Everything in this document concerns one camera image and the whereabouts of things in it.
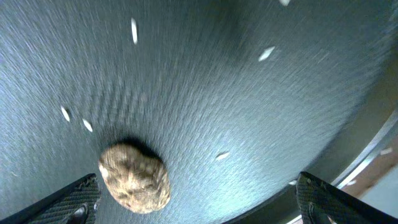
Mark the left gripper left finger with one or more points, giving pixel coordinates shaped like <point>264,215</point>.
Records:
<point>75,203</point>

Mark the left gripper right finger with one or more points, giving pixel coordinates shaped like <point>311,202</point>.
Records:
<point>320,202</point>

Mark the brown walnut shell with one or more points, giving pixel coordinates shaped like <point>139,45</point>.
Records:
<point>138,182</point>

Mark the round black tray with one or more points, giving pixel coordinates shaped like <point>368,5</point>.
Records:
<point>235,97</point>

